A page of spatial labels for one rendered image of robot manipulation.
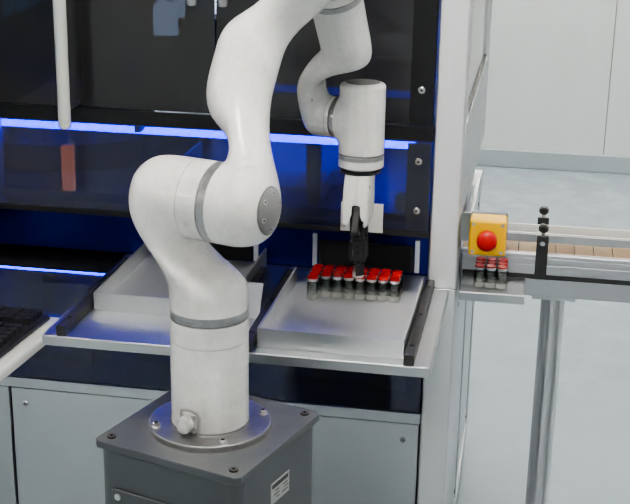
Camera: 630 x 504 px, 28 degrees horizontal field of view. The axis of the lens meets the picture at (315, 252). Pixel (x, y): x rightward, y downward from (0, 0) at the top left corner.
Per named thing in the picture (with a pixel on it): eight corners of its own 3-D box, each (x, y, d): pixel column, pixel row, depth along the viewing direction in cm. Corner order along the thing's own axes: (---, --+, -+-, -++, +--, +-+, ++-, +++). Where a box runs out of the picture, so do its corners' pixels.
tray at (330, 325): (294, 283, 253) (295, 267, 252) (423, 293, 249) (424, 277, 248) (256, 346, 221) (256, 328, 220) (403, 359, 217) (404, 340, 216)
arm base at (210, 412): (230, 464, 184) (229, 347, 178) (124, 435, 192) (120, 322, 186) (292, 415, 200) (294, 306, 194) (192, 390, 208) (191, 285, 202)
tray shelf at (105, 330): (126, 261, 270) (126, 253, 270) (451, 286, 259) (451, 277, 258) (41, 344, 226) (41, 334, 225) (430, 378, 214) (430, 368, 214)
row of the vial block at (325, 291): (309, 292, 248) (310, 270, 246) (400, 299, 245) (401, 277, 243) (307, 296, 246) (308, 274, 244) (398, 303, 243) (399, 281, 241)
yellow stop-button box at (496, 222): (470, 244, 254) (472, 209, 252) (506, 246, 253) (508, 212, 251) (467, 255, 247) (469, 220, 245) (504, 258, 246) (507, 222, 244)
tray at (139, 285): (148, 254, 269) (147, 239, 268) (266, 263, 265) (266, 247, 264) (94, 309, 237) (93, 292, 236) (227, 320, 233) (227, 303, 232)
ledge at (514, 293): (463, 277, 264) (463, 269, 264) (525, 282, 262) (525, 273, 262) (458, 299, 251) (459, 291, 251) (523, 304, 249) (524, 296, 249)
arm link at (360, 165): (342, 145, 235) (342, 161, 236) (334, 156, 227) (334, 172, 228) (387, 148, 234) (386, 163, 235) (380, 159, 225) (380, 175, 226)
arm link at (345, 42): (263, 4, 213) (299, 144, 233) (348, 11, 206) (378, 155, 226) (286, -24, 218) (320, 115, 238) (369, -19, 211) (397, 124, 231)
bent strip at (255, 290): (247, 310, 238) (247, 281, 236) (263, 312, 238) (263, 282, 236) (230, 338, 225) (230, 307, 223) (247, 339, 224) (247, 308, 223)
